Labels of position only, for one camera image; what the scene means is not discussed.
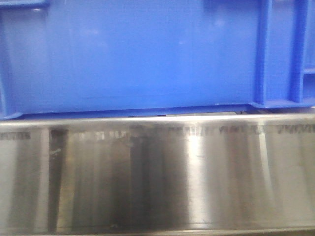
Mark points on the blue ribbed plastic bin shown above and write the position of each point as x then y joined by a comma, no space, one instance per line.
85,58

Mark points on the stainless steel shelf front rail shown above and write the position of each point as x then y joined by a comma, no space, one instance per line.
216,175

